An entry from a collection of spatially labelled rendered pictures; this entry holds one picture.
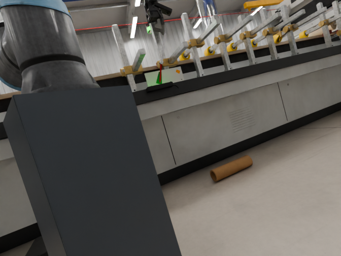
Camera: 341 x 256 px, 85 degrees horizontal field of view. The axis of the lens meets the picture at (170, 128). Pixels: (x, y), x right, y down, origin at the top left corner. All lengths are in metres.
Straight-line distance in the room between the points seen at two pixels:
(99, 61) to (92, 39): 0.95
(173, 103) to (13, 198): 1.13
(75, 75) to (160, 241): 0.46
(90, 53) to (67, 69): 8.60
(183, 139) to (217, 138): 0.32
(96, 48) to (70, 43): 8.64
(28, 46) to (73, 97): 0.16
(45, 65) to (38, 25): 0.09
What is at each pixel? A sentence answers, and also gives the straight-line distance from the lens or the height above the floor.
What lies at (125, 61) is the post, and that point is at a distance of 1.25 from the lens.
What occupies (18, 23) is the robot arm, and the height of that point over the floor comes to 0.78.
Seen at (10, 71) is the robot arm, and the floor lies 0.74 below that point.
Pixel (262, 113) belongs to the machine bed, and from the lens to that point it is 1.98.
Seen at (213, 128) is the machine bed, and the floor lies 0.29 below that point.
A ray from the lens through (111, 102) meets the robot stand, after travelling 0.47.
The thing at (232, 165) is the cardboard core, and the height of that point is 0.06.
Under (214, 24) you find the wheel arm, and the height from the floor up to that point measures 0.94.
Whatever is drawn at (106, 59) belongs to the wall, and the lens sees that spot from 9.00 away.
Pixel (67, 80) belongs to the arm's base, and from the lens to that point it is 0.49.
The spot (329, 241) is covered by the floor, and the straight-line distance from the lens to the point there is 0.80.
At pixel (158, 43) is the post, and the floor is 0.97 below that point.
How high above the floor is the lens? 0.49
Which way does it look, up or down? 3 degrees down
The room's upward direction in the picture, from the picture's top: 16 degrees counter-clockwise
